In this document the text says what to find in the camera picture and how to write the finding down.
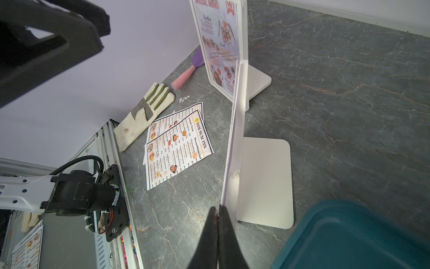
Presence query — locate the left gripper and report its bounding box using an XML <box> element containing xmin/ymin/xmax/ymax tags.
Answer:
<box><xmin>1</xmin><ymin>1</ymin><xmax>111</xmax><ymax>107</ymax></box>

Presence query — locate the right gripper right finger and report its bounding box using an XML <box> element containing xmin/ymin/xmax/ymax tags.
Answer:
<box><xmin>218</xmin><ymin>205</ymin><xmax>249</xmax><ymax>269</ymax></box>

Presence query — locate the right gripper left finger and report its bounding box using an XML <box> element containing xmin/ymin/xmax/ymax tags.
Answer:
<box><xmin>188</xmin><ymin>207</ymin><xmax>218</xmax><ymax>269</ymax></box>

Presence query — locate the white menu holder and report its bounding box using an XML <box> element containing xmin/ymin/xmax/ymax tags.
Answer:
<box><xmin>221</xmin><ymin>60</ymin><xmax>294</xmax><ymax>229</ymax></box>
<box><xmin>189</xmin><ymin>0</ymin><xmax>272</xmax><ymax>112</ymax></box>

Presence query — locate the dim sum menu sheet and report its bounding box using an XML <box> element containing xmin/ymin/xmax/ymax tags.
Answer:
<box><xmin>142</xmin><ymin>101</ymin><xmax>205</xmax><ymax>165</ymax></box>

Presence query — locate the special menu sheet top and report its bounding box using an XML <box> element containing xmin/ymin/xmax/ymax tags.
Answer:
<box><xmin>193</xmin><ymin>0</ymin><xmax>241</xmax><ymax>98</ymax></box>

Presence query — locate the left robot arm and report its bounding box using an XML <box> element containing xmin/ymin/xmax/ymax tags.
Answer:
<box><xmin>1</xmin><ymin>1</ymin><xmax>119</xmax><ymax>216</ymax></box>

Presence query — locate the menu sheet outside cell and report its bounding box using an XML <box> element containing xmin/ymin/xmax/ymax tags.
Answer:
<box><xmin>10</xmin><ymin>220</ymin><xmax>44</xmax><ymax>269</ymax></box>

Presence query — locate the teal plastic tray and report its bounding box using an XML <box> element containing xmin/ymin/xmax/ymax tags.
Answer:
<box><xmin>271</xmin><ymin>200</ymin><xmax>430</xmax><ymax>269</ymax></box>

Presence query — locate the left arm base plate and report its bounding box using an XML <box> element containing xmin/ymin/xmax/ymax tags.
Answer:
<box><xmin>101</xmin><ymin>164</ymin><xmax>130</xmax><ymax>242</ymax></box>

